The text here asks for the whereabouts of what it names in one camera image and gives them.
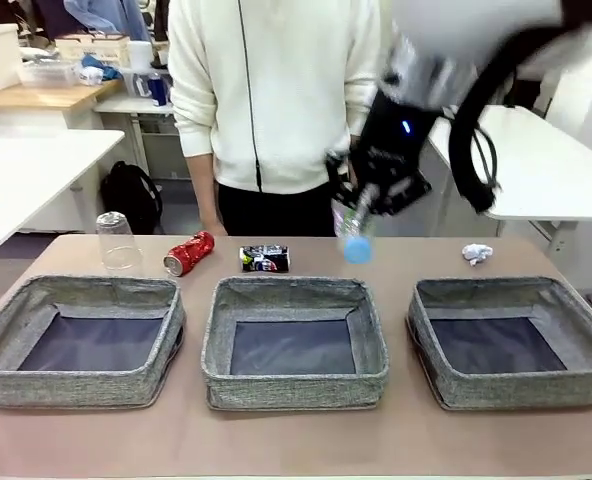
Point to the person's right forearm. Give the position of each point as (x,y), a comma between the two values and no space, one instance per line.
(203,185)

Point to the blue cloth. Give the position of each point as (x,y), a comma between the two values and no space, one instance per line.
(98,67)

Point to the clear plastic cup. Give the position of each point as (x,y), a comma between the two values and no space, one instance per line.
(118,245)

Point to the grey fabric basket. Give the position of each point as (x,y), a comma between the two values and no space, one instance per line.
(76,390)
(296,390)
(521,390)

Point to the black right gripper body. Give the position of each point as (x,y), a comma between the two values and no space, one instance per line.
(391,150)

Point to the person in white sweater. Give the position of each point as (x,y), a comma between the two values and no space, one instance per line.
(276,100)

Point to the white paper ball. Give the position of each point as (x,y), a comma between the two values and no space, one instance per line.
(477,254)

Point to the light wooden crate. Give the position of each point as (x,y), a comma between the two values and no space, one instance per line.
(96,50)

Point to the black backpack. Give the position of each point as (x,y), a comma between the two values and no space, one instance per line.
(131,200)

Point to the crushed black soda can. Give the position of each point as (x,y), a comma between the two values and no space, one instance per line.
(266,259)

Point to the blue drink bottle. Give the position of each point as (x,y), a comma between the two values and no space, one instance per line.
(158,90)

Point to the wooden workbench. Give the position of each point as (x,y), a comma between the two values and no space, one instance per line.
(36,97)

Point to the white desk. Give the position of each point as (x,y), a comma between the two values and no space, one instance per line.
(31,170)
(551,170)

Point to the clear bottle with blue cap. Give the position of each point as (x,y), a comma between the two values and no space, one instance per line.
(358,247)

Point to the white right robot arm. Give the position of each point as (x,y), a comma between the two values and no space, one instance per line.
(456,30)

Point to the person's right hand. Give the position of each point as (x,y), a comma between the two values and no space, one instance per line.
(212,227)

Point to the clear plastic container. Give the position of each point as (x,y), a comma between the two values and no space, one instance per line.
(46,74)

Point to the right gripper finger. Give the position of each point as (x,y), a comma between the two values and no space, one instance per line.
(338,175)
(367,200)

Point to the crushed red soda can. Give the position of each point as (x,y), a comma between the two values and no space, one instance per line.
(191,252)

